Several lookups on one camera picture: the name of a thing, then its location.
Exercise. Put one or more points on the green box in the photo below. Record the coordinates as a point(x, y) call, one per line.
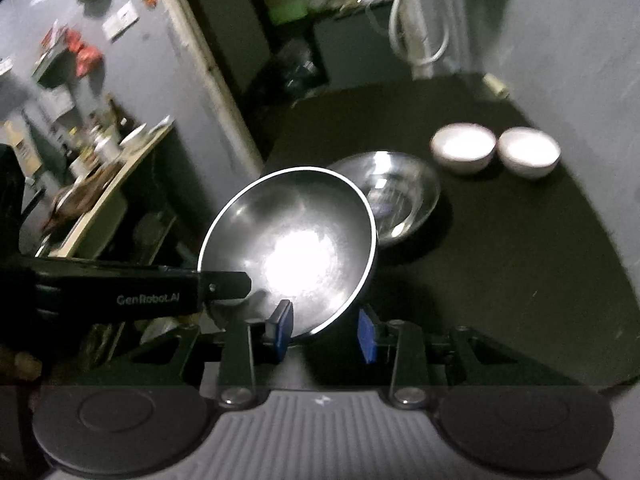
point(289, 10)

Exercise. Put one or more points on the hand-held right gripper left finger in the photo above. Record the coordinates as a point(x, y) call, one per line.
point(281, 330)

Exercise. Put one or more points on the dark glass bottle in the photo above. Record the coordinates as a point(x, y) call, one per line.
point(114, 110)

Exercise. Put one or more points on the worn white door frame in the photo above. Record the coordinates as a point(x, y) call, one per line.
point(215, 75)

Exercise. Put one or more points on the small cream cylinder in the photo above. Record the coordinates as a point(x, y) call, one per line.
point(496, 86)

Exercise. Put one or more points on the stainless steel bowl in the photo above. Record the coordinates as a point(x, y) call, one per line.
point(295, 250)

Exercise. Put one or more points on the stainless steel plate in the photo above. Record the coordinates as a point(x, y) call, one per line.
point(400, 200)

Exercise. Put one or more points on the dark cabinet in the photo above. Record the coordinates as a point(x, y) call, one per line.
point(350, 45)

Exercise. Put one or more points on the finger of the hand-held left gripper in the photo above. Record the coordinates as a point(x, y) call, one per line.
point(225, 286)

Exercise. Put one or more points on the black plastic bag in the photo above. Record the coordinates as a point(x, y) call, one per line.
point(295, 72)

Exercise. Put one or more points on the wooden shelf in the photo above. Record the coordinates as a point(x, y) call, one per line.
point(125, 180)

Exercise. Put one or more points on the white wall switch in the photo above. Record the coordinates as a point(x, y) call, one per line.
point(120, 21)

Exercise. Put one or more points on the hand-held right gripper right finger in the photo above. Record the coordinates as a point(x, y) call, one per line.
point(367, 335)

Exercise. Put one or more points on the white ceramic bowl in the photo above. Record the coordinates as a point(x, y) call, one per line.
point(462, 149)
point(529, 152)

